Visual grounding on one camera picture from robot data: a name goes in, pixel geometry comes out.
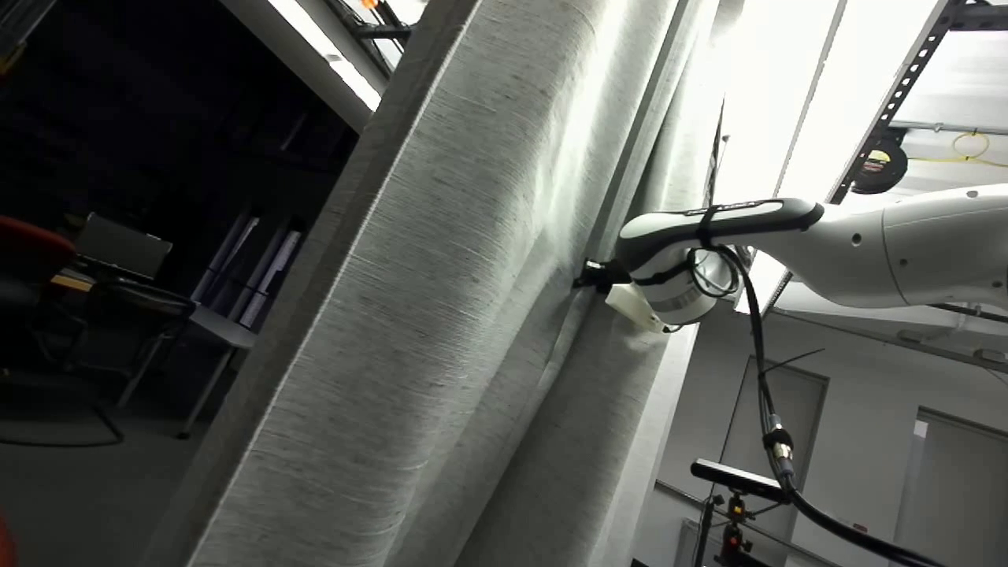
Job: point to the dark computer monitor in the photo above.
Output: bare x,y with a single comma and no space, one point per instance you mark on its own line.
121,246

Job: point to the grey fabric curtain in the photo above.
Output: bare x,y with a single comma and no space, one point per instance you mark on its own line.
435,387

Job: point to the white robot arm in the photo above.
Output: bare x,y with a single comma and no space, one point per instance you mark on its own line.
918,249

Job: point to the black perforated ceiling rail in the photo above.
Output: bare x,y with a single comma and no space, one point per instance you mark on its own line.
946,18

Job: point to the grey door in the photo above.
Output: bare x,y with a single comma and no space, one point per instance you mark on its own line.
956,493
777,409

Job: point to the black stereo camera on stand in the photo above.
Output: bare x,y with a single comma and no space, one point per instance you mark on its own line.
735,546

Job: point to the red office chair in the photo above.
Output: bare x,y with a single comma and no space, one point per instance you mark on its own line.
28,258

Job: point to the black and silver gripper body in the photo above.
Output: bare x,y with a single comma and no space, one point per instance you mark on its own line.
601,277

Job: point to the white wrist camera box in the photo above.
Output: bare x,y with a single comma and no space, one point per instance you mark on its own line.
625,301

